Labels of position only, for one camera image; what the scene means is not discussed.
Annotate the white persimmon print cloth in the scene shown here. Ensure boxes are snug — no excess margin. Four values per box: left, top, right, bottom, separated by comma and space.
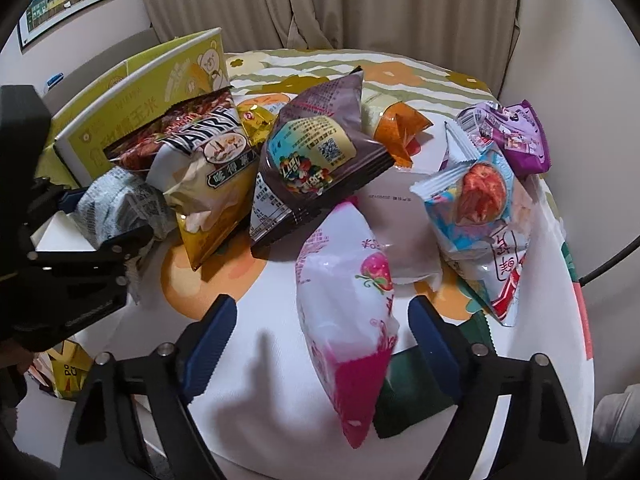
107, 90, 596, 480

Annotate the silver snack packet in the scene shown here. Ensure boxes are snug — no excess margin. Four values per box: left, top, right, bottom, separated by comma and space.
75, 166, 175, 306

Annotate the beige curtain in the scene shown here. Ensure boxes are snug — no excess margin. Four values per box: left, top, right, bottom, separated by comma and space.
135, 0, 521, 96

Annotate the yellow cardboard box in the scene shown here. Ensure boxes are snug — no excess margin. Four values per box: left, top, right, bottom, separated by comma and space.
32, 27, 232, 251

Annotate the beige snack packet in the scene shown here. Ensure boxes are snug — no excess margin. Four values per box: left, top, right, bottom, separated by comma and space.
357, 165, 444, 286

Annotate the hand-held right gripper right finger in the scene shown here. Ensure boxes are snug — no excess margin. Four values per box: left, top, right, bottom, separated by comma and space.
407, 295, 588, 480

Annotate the small gold snack packet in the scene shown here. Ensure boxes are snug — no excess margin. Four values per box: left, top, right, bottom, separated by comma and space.
237, 102, 281, 151

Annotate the purple snack packet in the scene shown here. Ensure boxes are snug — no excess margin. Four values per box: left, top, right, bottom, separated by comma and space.
502, 99, 552, 177
456, 101, 508, 148

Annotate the brown snack packet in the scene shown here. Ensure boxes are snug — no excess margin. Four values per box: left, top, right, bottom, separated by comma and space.
249, 66, 394, 261

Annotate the white and yellow chips bag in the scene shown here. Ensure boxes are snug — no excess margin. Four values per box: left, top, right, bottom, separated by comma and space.
105, 87, 262, 272

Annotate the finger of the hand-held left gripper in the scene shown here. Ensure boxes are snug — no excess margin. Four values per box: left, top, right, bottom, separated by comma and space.
22, 180, 97, 232
29, 224, 154, 272

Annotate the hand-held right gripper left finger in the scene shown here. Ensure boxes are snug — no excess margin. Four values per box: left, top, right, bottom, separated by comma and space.
65, 295, 238, 480

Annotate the green striped floral cloth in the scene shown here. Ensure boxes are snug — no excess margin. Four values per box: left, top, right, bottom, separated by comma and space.
222, 47, 496, 111

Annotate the black cable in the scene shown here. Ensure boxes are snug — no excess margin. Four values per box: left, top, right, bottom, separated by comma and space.
577, 240, 640, 286

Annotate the pink and white snack packet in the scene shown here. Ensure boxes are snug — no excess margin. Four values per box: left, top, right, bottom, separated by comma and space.
295, 197, 401, 450

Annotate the orange and cream snack packet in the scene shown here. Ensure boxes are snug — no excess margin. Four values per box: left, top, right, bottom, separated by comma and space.
360, 92, 434, 168

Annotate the grey cloth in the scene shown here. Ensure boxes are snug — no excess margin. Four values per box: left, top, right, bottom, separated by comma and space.
595, 385, 640, 448

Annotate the light blue snack packet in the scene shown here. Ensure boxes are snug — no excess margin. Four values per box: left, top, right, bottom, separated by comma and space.
410, 120, 536, 328

